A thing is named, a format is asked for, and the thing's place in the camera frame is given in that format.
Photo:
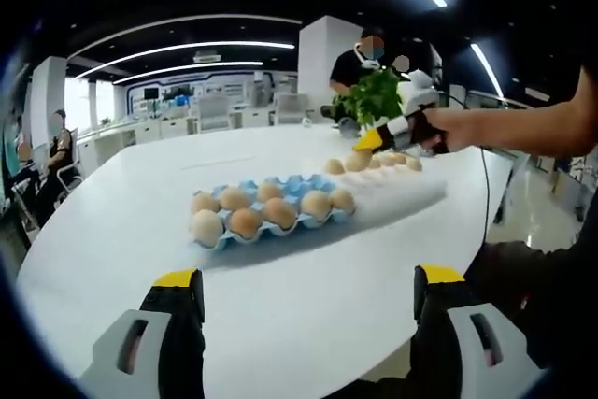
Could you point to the white table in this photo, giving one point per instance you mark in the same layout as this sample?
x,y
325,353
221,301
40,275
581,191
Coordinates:
x,y
140,231

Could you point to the white office chair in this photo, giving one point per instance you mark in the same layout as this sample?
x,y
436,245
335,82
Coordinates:
x,y
289,107
212,111

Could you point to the white frame chair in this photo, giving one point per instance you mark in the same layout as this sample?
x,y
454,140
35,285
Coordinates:
x,y
70,175

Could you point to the group of brown eggs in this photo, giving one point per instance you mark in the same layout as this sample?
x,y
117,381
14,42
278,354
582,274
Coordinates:
x,y
334,166
278,209

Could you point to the blue egg tray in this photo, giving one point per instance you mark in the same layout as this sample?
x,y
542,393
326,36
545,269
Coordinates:
x,y
292,183

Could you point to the white foam egg holder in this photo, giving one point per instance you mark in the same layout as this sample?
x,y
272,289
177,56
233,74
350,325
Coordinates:
x,y
397,189

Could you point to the small white object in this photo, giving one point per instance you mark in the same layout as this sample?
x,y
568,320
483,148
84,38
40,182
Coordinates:
x,y
306,122

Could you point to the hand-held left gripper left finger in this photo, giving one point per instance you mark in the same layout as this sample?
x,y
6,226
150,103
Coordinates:
x,y
173,324

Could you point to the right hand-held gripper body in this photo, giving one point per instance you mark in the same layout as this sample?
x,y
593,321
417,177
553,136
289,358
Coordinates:
x,y
420,95

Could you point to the person's right hand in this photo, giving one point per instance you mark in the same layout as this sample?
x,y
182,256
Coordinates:
x,y
451,130

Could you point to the green potted plant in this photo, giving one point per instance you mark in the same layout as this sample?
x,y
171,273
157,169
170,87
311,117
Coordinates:
x,y
374,100

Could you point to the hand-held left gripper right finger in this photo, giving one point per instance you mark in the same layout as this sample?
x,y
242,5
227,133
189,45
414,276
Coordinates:
x,y
434,324

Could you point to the single brown egg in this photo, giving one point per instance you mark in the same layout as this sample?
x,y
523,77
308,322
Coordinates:
x,y
356,161

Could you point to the person's dark clothing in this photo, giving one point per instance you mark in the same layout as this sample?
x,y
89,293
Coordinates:
x,y
537,287

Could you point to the row of white cabinets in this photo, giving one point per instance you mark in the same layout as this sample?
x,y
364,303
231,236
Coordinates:
x,y
140,130

